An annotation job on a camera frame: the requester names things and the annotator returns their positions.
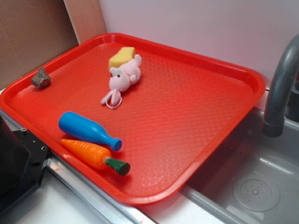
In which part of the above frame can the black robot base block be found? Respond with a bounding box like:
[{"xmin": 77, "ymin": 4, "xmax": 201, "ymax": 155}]
[{"xmin": 0, "ymin": 118, "xmax": 50, "ymax": 214}]

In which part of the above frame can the orange toy carrot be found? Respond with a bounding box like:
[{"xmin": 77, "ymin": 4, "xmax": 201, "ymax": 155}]
[{"xmin": 60, "ymin": 139, "xmax": 130, "ymax": 176}]

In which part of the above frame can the blue toy bottle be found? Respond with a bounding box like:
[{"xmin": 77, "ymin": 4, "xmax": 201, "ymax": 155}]
[{"xmin": 58, "ymin": 112, "xmax": 122, "ymax": 152}]

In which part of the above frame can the brown grey rock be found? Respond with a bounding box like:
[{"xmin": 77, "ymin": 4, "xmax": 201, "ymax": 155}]
[{"xmin": 30, "ymin": 67, "xmax": 51, "ymax": 89}]

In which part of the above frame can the grey toy sink basin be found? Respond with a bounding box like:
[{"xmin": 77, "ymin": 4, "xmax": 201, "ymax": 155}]
[{"xmin": 141, "ymin": 109, "xmax": 299, "ymax": 224}]

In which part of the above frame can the brown cardboard panel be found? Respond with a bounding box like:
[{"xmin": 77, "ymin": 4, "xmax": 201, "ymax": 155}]
[{"xmin": 0, "ymin": 0, "xmax": 78, "ymax": 89}]

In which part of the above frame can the yellow sponge wedge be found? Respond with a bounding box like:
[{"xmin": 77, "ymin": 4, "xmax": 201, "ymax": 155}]
[{"xmin": 108, "ymin": 47, "xmax": 135, "ymax": 69}]

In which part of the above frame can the pink plush toy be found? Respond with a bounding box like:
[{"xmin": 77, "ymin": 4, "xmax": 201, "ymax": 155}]
[{"xmin": 101, "ymin": 54, "xmax": 142, "ymax": 109}]

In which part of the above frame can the red plastic tray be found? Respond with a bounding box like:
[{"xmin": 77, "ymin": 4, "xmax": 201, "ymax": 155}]
[{"xmin": 0, "ymin": 34, "xmax": 265, "ymax": 205}]

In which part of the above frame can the grey toy faucet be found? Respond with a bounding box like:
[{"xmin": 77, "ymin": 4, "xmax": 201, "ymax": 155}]
[{"xmin": 262, "ymin": 35, "xmax": 299, "ymax": 137}]

